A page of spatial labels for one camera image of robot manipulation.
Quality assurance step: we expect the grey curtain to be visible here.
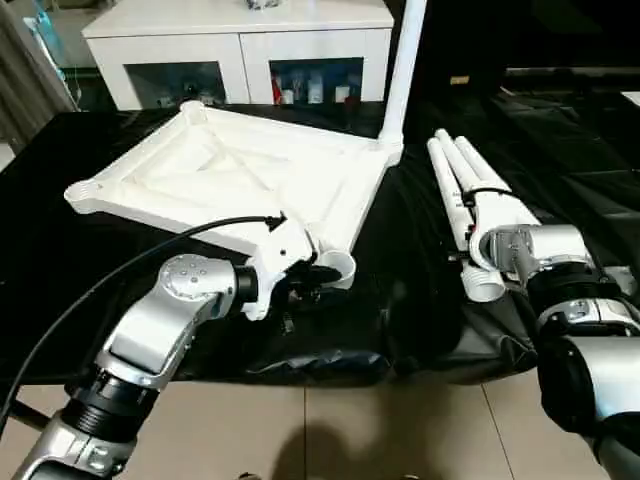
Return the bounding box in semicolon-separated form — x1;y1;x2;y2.
0;0;81;151

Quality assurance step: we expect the white plastic table leg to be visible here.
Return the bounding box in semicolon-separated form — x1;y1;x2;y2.
427;138;507;304
455;137;543;229
437;130;501;201
378;0;429;153

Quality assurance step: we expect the white plastic table top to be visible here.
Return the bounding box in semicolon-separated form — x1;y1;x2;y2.
63;100;406;291

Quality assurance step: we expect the black mat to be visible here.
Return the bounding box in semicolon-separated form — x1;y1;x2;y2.
0;85;640;386

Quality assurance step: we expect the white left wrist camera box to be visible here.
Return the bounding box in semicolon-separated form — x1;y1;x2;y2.
245;222;317;321

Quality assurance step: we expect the white cabinet with glass doors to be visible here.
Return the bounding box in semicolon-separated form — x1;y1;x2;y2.
82;0;396;111

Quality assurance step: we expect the light blue plastic item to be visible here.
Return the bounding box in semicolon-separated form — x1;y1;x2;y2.
30;0;83;106

